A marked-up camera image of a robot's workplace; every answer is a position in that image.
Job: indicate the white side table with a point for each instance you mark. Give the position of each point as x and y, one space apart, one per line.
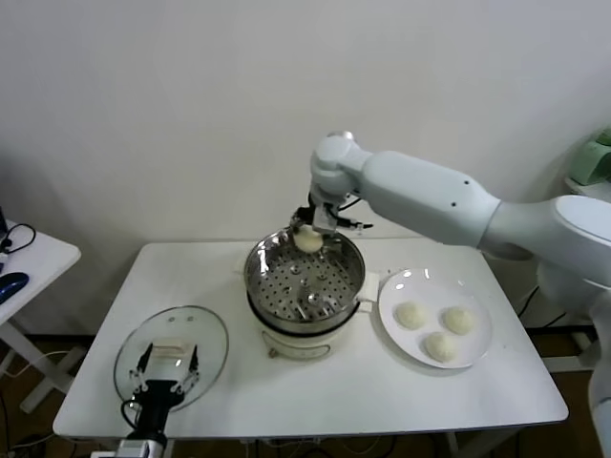
43 257

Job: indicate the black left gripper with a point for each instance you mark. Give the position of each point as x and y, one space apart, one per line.
155 401

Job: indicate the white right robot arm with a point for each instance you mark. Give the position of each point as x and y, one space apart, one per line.
420 191

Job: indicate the white shelf table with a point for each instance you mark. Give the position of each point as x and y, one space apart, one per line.
573 350

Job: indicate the white round plate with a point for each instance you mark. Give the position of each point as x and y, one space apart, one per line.
396 291

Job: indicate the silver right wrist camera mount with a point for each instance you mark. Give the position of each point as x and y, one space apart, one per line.
323 219

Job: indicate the white steamed baozi bun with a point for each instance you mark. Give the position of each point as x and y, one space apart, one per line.
308 242
410 316
441 347
459 320

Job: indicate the pale green appliance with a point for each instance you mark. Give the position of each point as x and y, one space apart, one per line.
592 162

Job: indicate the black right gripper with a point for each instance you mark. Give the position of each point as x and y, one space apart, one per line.
305 213

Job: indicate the white electric cooker pot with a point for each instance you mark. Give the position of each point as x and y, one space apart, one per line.
296 346

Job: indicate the stainless steel steamer basket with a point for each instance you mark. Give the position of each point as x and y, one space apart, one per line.
267 272

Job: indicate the blue computer mouse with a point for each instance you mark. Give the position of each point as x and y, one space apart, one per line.
10 285

